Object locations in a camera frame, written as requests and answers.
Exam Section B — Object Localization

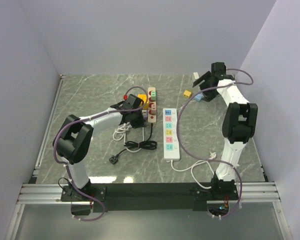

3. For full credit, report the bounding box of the beige red-socket power strip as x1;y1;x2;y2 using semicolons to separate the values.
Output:
147;86;157;124

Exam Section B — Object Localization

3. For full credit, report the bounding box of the white strip power cord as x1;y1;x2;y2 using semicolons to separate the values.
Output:
169;148;218;190

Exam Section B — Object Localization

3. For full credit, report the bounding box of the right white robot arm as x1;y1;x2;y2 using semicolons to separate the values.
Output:
193;62;258;200

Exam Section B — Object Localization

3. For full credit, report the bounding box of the light blue USB charger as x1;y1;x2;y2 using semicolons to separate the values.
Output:
193;93;203;102

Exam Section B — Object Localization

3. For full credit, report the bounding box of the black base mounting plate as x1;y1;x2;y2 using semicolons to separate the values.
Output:
60;181;241;213

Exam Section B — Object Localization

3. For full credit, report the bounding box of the white coiled cable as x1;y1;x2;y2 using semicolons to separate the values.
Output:
112;123;141;153

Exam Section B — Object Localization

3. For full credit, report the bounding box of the yellow cube adapter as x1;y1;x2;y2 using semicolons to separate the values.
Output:
137;94;149;110

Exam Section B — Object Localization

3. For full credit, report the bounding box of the purple white socket adapter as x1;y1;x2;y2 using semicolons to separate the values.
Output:
141;109;148;120

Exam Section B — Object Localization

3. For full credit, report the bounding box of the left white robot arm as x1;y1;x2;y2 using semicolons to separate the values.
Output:
52;94;148;201

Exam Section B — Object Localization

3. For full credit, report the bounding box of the green USB charger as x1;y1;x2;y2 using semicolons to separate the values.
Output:
149;90;157;101

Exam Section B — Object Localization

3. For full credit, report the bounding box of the aluminium rail frame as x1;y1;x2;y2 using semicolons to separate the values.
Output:
6;74;292;240

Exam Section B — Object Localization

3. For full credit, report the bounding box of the white multicolour power strip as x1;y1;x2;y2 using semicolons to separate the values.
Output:
162;108;181;161

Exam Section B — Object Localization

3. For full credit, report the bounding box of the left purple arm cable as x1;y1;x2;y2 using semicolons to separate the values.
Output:
52;86;148;222

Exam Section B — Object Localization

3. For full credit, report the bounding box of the yellow USB charger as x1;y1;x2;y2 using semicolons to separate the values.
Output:
183;90;192;99

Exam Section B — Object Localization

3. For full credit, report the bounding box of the black power cable with plug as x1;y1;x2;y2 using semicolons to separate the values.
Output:
109;122;158;166

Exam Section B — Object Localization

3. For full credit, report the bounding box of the white Honor charger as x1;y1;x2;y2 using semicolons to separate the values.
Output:
192;72;200;81

